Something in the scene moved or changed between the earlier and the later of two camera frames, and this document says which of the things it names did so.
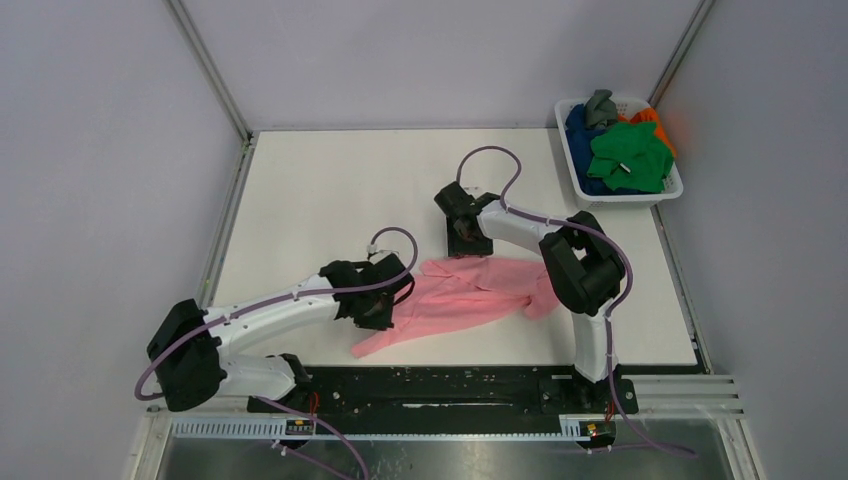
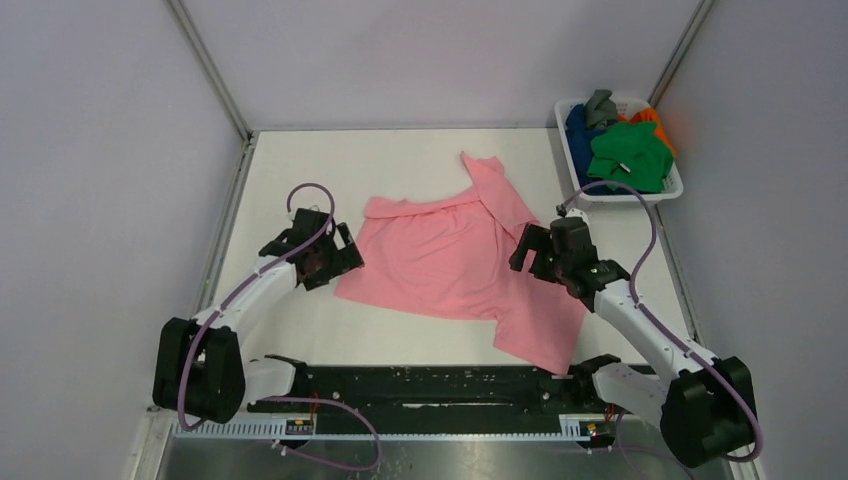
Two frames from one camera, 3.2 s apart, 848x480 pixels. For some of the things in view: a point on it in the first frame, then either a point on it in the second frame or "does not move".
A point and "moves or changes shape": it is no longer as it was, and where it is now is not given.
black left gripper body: (382, 309) → (340, 252)
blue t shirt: (580, 135) does not move
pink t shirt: (451, 290) moves or changes shape
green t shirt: (631, 156) does not move
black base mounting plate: (433, 391) does not move
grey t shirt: (600, 110) does not move
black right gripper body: (467, 230) → (536, 250)
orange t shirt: (649, 116) does not move
